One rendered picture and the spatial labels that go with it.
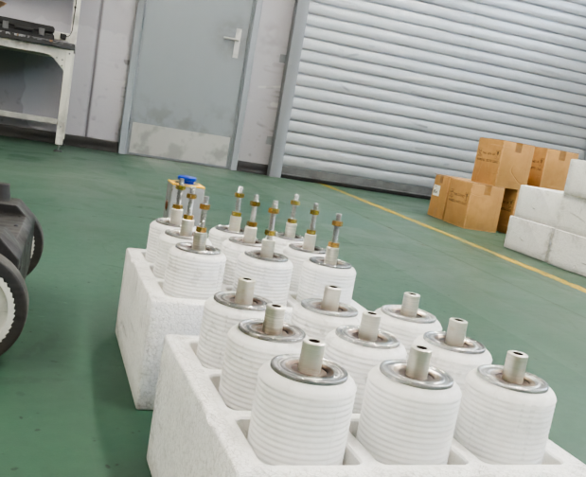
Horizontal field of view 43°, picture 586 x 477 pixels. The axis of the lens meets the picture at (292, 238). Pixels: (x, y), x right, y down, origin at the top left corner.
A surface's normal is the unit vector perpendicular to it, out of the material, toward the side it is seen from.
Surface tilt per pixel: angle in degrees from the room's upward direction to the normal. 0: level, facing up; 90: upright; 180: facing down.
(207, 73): 90
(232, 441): 0
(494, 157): 90
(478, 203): 90
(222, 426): 0
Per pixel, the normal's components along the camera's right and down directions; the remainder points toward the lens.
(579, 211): -0.94, -0.11
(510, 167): 0.29, 0.19
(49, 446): 0.17, -0.97
